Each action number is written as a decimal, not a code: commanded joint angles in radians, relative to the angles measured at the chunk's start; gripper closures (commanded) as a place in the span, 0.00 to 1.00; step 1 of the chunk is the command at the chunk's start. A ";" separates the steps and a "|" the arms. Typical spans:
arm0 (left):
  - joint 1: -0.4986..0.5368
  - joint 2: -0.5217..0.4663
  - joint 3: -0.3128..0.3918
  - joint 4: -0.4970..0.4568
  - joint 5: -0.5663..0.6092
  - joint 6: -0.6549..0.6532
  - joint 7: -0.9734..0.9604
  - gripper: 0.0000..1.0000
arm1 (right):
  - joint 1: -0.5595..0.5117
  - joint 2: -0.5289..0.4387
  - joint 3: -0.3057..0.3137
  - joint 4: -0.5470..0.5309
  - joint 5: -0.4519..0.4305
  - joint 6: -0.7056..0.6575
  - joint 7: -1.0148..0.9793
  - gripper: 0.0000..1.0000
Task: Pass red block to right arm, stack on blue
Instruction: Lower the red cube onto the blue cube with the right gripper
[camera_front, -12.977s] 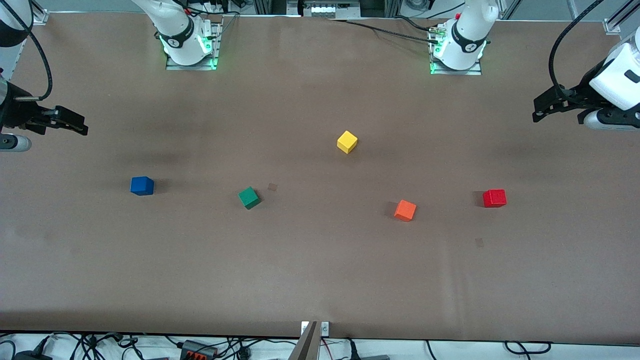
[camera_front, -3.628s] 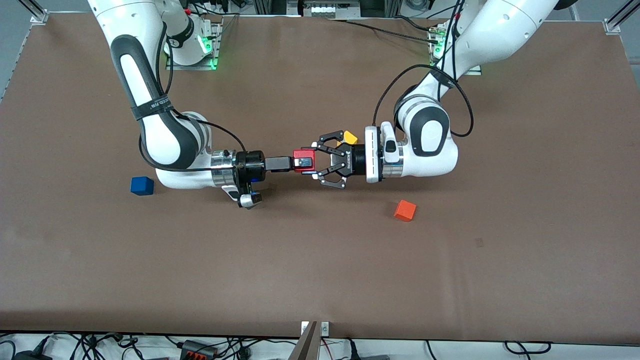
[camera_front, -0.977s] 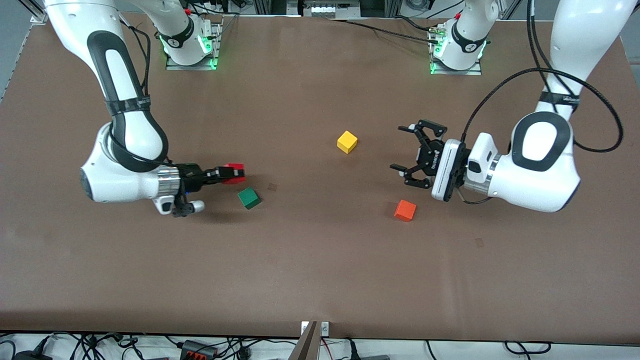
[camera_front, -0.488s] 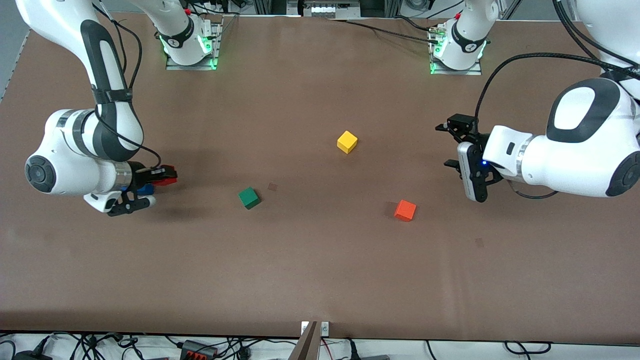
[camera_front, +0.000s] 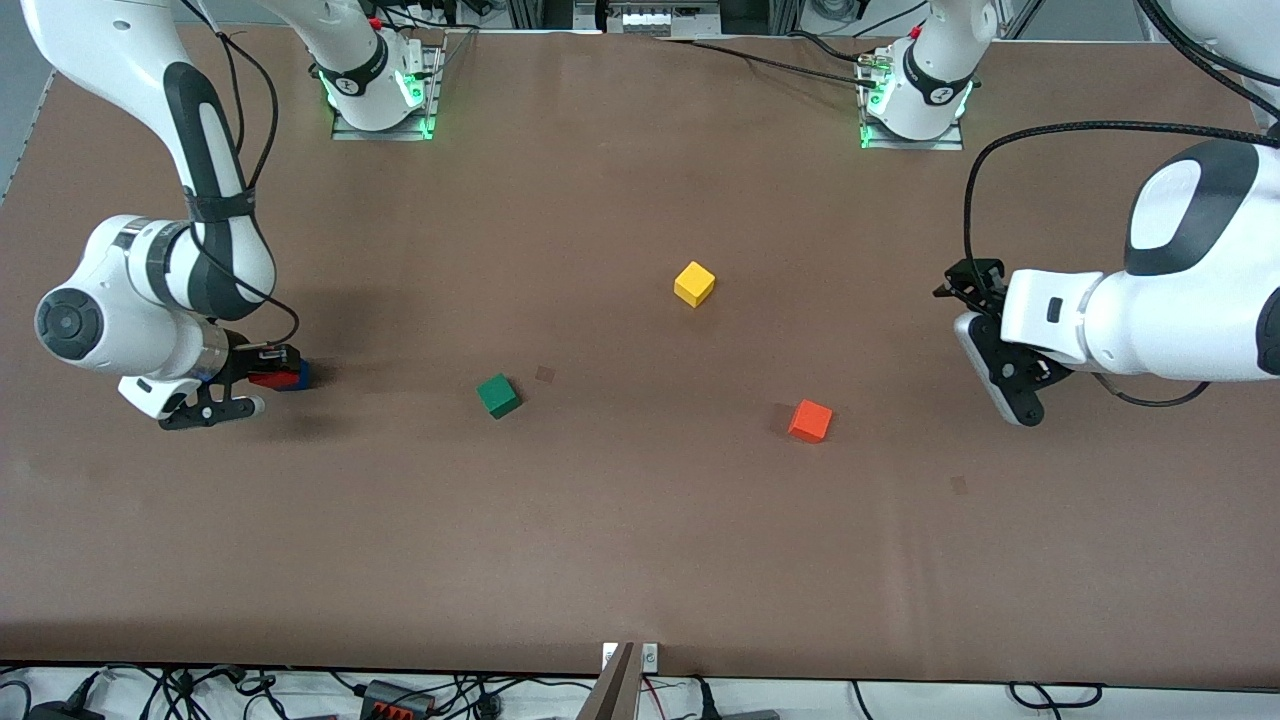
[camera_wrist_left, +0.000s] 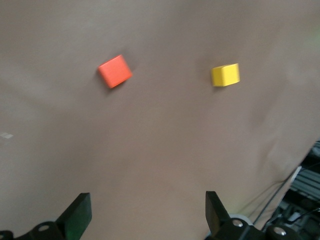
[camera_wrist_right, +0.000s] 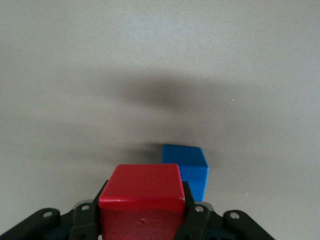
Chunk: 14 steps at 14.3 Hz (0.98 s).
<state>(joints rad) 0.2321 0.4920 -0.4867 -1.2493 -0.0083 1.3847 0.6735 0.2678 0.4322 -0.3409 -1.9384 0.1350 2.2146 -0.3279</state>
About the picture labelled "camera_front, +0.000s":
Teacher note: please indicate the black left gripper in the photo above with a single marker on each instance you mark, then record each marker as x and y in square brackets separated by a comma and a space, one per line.
[978, 283]

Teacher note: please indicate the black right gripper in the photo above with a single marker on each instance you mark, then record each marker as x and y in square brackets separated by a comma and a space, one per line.
[240, 361]

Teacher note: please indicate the red cube block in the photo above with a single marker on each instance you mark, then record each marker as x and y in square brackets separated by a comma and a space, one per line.
[272, 379]

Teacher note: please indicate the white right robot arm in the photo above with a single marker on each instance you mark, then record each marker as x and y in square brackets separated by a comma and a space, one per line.
[100, 320]

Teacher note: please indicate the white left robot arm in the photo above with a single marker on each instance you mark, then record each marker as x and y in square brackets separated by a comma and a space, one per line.
[1180, 320]

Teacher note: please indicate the blue cube block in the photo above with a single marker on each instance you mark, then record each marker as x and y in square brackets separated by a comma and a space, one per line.
[303, 378]

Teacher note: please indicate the orange cube block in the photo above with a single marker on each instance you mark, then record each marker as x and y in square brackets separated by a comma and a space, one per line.
[810, 421]

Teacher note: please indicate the green cube block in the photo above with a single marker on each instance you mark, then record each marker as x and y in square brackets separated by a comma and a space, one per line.
[498, 396]

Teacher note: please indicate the yellow cube block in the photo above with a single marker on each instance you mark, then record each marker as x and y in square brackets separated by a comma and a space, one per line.
[694, 284]

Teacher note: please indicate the black box orange connectors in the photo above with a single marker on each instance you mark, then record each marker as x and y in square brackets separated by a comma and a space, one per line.
[395, 697]

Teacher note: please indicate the grey connector box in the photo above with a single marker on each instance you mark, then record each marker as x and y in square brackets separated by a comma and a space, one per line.
[655, 18]

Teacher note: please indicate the black power adapter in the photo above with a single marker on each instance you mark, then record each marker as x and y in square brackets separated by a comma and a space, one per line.
[60, 712]

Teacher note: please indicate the brown wooden slat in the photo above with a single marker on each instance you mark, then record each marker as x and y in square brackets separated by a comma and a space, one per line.
[612, 690]

